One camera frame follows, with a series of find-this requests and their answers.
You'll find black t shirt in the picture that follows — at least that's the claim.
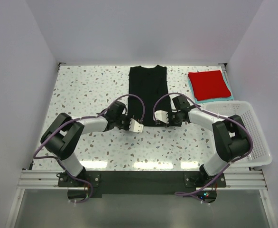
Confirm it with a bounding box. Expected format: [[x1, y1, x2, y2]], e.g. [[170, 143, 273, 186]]
[[127, 65, 172, 127]]

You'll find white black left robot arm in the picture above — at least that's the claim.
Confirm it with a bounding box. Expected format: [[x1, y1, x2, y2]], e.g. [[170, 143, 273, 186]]
[[40, 101, 130, 186]]

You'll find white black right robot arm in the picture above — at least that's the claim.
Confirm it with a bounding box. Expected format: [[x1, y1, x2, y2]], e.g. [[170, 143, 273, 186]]
[[169, 95, 253, 187]]

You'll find folded red t shirt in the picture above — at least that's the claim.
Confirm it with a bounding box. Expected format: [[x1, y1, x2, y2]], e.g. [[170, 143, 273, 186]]
[[188, 70, 232, 101]]

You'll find folded teal t shirt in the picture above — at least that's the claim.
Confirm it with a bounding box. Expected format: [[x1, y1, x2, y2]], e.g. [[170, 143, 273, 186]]
[[187, 72, 234, 105]]

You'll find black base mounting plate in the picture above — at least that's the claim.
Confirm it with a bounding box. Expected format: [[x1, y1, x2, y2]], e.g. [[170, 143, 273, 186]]
[[56, 171, 227, 202]]

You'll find white plastic basket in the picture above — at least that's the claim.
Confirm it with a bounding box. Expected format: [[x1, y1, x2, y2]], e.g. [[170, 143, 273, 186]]
[[204, 100, 272, 168]]

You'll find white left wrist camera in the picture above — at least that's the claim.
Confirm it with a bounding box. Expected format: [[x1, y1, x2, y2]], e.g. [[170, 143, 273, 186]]
[[129, 118, 144, 133]]

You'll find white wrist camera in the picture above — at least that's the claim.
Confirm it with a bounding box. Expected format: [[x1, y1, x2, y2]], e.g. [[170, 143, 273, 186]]
[[129, 118, 144, 133], [154, 110, 169, 124]]

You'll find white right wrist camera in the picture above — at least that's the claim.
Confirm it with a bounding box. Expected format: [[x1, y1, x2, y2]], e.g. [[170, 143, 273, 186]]
[[154, 110, 169, 124]]

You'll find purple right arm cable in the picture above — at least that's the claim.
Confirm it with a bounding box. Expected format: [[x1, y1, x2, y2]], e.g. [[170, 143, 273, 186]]
[[153, 92, 252, 202]]

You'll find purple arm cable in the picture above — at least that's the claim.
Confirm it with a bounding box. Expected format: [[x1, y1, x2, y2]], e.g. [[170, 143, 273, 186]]
[[153, 92, 252, 202], [33, 94, 146, 204]]

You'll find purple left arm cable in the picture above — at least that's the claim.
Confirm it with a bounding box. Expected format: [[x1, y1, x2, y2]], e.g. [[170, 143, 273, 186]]
[[33, 94, 146, 204]]

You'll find aluminium rail frame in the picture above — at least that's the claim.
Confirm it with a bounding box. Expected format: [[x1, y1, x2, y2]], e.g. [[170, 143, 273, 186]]
[[5, 62, 276, 228]]

